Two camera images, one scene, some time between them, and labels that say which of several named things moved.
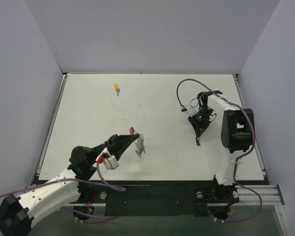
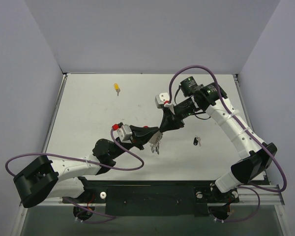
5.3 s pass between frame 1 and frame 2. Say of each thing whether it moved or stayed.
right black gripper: moved
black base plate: stayed
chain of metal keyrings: moved
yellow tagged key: stayed
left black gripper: moved
